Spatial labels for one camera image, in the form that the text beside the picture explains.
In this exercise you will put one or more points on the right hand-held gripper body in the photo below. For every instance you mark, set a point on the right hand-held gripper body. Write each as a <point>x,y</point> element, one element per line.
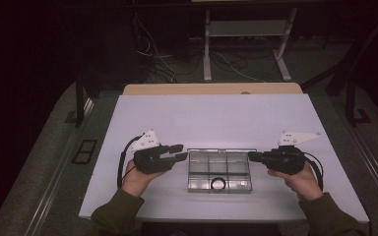
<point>285,160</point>

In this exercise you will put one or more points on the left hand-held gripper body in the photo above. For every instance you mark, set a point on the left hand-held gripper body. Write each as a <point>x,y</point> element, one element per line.
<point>151,160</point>

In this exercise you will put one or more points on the clear plastic compartment box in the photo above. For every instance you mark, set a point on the clear plastic compartment box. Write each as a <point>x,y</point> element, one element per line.
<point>220,170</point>

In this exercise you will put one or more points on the person's left hand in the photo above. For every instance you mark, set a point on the person's left hand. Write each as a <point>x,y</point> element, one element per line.
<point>138,180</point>

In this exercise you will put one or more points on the person's right hand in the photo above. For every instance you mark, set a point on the person's right hand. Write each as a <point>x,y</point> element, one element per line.
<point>302,185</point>

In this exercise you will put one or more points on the light wooden table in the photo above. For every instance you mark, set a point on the light wooden table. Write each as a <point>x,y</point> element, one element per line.
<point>210,88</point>

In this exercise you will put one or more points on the black metal stand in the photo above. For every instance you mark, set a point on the black metal stand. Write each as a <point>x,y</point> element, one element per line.
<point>351,105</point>
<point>79,105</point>

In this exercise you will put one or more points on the white metal stand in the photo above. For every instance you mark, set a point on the white metal stand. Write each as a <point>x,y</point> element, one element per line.
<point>247,28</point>

